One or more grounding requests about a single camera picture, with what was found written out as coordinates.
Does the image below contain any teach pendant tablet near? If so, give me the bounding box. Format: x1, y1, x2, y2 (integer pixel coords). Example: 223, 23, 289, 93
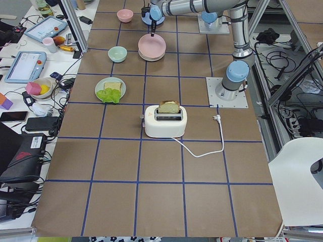
4, 51, 47, 84

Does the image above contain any white chair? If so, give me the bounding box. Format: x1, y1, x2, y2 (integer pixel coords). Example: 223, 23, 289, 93
268, 137, 322, 226

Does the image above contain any white cup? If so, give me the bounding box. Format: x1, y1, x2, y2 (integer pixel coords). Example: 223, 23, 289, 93
42, 37, 58, 53

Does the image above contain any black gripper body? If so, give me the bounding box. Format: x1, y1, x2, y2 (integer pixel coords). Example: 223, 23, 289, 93
149, 6, 162, 24

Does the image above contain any green plate with food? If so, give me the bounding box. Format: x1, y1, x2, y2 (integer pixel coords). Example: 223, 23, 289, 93
95, 77, 126, 103

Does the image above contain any white toaster power cable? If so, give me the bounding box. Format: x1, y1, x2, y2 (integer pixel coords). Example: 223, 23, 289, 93
171, 114, 225, 158

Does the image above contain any white toaster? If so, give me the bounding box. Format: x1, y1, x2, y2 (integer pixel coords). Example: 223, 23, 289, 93
144, 105, 187, 138

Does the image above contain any pink bowl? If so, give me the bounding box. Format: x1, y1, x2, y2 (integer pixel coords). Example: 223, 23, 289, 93
117, 9, 134, 23

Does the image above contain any pink plate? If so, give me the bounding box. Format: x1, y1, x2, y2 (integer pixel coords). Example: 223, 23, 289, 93
138, 34, 166, 58

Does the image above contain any blue plate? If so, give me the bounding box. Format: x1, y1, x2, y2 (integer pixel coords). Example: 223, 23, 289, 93
141, 13, 165, 26

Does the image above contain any toast slice in toaster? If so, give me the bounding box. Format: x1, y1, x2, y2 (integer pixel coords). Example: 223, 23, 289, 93
158, 100, 180, 113

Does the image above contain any bread slice on plate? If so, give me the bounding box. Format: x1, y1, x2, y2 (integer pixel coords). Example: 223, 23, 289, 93
104, 82, 122, 92

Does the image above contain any bowl with toy fruit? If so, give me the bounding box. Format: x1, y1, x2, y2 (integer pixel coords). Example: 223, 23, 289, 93
26, 78, 54, 100

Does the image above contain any green lettuce leaf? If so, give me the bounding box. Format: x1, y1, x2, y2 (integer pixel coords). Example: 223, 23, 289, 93
96, 88, 121, 103

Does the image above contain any green bowl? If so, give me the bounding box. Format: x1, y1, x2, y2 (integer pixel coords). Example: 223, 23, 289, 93
107, 46, 128, 63

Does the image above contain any teach pendant tablet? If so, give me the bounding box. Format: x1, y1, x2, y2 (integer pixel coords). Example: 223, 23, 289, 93
4, 51, 47, 84
24, 16, 68, 42

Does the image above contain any teach pendant tablet far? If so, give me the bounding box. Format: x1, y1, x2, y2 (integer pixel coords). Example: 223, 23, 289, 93
24, 16, 68, 42

